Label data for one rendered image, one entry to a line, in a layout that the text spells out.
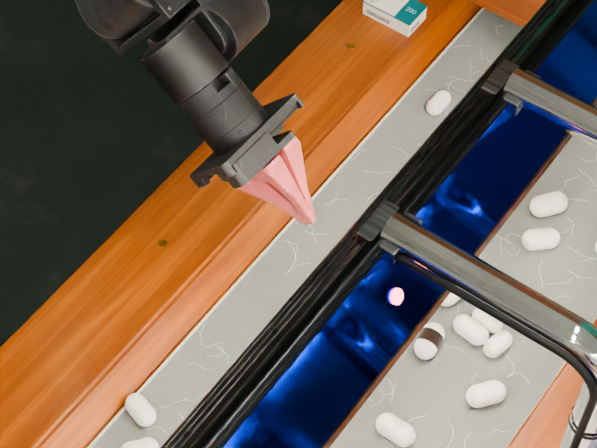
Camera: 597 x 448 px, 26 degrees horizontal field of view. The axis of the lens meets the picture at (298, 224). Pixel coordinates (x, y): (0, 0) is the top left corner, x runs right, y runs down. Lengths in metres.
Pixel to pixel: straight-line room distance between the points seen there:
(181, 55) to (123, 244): 0.24
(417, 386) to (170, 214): 0.29
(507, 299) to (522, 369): 0.42
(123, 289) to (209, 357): 0.10
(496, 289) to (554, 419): 0.38
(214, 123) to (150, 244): 0.19
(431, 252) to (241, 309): 0.45
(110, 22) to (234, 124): 0.13
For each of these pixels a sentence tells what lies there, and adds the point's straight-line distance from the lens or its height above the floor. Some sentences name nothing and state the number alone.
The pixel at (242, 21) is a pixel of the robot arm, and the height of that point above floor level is 0.97.
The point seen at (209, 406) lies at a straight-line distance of 0.79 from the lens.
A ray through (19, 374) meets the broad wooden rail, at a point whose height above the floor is 0.77.
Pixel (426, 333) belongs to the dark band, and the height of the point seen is 0.76.
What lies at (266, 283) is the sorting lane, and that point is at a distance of 1.24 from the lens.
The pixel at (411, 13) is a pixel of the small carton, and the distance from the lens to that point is 1.40.
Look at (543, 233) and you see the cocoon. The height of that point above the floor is 0.76.
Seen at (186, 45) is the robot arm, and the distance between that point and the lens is 1.08.
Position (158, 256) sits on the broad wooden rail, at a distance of 1.23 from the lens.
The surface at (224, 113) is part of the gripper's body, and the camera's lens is 1.08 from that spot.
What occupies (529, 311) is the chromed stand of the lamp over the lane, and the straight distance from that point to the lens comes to 0.79.
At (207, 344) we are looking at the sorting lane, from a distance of 1.20.
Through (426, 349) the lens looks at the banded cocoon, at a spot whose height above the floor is 0.76.
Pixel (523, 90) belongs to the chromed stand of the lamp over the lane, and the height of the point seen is 1.12.
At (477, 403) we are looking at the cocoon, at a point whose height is 0.76.
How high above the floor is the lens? 1.78
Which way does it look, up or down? 55 degrees down
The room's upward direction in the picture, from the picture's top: straight up
